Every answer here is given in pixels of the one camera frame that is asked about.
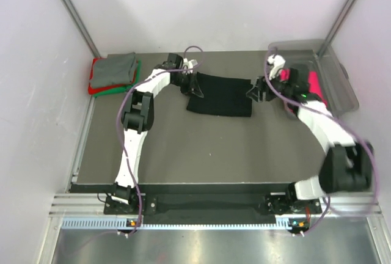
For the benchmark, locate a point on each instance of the aluminium rail frame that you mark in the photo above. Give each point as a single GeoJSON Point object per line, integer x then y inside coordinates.
{"type": "Point", "coordinates": [79, 232]}

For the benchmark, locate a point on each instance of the slotted cable duct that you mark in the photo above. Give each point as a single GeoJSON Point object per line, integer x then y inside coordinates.
{"type": "Point", "coordinates": [129, 224]}

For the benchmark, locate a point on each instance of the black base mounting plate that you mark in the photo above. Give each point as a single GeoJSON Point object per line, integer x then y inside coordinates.
{"type": "Point", "coordinates": [214, 203]}

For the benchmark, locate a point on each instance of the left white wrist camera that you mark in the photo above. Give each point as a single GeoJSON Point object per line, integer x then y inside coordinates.
{"type": "Point", "coordinates": [189, 65]}

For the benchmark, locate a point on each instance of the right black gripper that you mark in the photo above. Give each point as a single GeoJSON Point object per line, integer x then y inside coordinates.
{"type": "Point", "coordinates": [263, 86]}

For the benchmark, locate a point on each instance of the right aluminium frame post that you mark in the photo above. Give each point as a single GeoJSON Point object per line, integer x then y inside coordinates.
{"type": "Point", "coordinates": [337, 24]}

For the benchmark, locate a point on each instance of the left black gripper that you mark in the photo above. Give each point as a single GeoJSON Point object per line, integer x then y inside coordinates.
{"type": "Point", "coordinates": [191, 85]}

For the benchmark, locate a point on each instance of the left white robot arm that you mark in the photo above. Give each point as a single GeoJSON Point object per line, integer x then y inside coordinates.
{"type": "Point", "coordinates": [136, 117]}

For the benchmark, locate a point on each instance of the folded grey t shirt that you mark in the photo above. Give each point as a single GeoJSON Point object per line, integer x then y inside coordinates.
{"type": "Point", "coordinates": [114, 70]}

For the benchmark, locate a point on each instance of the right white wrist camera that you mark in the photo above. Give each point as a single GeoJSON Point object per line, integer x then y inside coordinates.
{"type": "Point", "coordinates": [276, 63]}

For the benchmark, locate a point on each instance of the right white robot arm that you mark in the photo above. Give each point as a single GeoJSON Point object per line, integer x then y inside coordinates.
{"type": "Point", "coordinates": [346, 166]}

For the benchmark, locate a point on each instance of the folded green t shirt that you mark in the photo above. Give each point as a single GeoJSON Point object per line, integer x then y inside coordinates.
{"type": "Point", "coordinates": [134, 83]}

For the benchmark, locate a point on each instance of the aluminium frame post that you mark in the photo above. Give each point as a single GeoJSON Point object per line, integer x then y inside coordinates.
{"type": "Point", "coordinates": [337, 24]}
{"type": "Point", "coordinates": [81, 27]}

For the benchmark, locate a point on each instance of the left aluminium frame post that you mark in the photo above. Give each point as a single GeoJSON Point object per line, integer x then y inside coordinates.
{"type": "Point", "coordinates": [81, 27]}

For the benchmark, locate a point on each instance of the folded red t shirt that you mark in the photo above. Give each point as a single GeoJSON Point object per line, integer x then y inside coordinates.
{"type": "Point", "coordinates": [93, 88]}

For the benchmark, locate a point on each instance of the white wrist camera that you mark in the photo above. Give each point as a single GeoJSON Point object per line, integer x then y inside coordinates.
{"type": "Point", "coordinates": [276, 63]}
{"type": "Point", "coordinates": [189, 65]}

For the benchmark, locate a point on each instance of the clear plastic bin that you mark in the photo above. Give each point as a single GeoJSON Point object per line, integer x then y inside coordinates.
{"type": "Point", "coordinates": [332, 76]}

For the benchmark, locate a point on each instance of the pink t shirt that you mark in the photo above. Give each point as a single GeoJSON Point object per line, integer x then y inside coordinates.
{"type": "Point", "coordinates": [301, 85]}

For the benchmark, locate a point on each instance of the black t shirt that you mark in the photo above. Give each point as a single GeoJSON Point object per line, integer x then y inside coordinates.
{"type": "Point", "coordinates": [222, 97]}

